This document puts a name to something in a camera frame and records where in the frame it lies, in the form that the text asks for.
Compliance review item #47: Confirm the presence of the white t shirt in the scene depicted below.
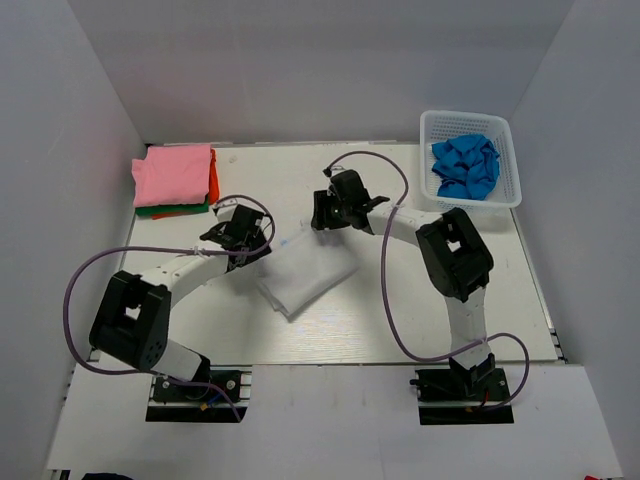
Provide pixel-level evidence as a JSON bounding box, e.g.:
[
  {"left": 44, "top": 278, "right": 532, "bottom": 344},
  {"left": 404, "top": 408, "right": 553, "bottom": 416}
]
[{"left": 256, "top": 228, "right": 359, "bottom": 320}]

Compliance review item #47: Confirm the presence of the blue t shirt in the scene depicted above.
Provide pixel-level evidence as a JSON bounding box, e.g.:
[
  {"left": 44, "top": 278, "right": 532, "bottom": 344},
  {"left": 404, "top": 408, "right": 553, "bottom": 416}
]
[{"left": 431, "top": 134, "right": 500, "bottom": 201}]

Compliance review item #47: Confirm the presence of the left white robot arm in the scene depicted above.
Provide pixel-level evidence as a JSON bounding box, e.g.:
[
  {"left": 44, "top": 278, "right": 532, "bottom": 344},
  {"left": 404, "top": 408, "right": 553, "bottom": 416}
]
[{"left": 89, "top": 205, "right": 270, "bottom": 399}]

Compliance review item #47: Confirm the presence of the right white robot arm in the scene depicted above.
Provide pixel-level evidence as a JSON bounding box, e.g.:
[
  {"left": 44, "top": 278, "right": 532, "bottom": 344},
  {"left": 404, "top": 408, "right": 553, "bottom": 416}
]
[{"left": 311, "top": 170, "right": 495, "bottom": 399}]

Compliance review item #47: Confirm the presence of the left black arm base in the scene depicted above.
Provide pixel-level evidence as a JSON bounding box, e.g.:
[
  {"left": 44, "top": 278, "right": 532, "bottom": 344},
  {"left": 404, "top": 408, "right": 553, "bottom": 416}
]
[{"left": 145, "top": 367, "right": 252, "bottom": 424}]

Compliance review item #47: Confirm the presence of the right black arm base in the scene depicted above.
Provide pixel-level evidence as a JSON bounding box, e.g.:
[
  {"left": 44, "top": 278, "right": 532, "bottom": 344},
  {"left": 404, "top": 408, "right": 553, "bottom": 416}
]
[{"left": 409, "top": 368, "right": 514, "bottom": 426}]

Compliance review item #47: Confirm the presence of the folded orange t shirt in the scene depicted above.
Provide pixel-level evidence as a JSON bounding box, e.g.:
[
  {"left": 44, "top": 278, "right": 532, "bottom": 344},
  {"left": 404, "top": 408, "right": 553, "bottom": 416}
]
[{"left": 149, "top": 147, "right": 222, "bottom": 222}]

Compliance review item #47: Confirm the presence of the folded green t shirt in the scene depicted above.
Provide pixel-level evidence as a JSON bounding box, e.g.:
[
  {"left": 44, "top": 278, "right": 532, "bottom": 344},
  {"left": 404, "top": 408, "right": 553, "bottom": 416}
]
[{"left": 135, "top": 200, "right": 209, "bottom": 219}]

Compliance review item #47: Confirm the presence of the folded pink t shirt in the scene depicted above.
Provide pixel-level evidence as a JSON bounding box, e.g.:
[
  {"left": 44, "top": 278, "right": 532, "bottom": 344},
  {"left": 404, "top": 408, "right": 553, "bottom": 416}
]
[{"left": 131, "top": 144, "right": 211, "bottom": 208}]

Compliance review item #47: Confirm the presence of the white plastic basket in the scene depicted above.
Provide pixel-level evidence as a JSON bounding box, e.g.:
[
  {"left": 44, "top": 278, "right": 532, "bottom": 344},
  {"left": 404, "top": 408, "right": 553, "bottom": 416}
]
[{"left": 419, "top": 110, "right": 522, "bottom": 215}]

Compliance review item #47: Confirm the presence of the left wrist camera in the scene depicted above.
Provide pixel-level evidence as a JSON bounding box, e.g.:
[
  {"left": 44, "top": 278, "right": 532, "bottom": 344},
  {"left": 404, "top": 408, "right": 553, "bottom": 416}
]
[{"left": 212, "top": 199, "right": 238, "bottom": 221}]

